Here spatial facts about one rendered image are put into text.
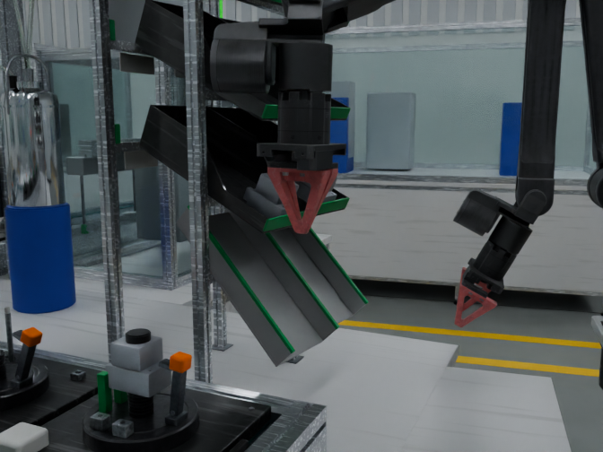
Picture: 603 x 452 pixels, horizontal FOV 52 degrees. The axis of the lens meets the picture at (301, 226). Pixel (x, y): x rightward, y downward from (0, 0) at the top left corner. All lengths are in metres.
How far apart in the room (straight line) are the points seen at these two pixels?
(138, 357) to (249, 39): 0.38
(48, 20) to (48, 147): 9.90
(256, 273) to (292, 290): 0.07
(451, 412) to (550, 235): 3.58
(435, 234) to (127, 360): 3.96
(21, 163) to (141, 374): 0.99
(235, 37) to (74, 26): 10.57
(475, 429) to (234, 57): 0.70
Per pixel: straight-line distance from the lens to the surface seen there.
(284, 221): 0.92
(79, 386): 0.97
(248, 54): 0.67
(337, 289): 1.17
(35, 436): 0.81
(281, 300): 1.03
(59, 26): 11.40
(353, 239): 4.71
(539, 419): 1.15
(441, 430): 1.07
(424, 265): 4.67
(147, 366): 0.78
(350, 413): 1.09
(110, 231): 1.04
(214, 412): 0.86
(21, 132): 1.67
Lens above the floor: 1.35
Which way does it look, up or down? 10 degrees down
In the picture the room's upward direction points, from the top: straight up
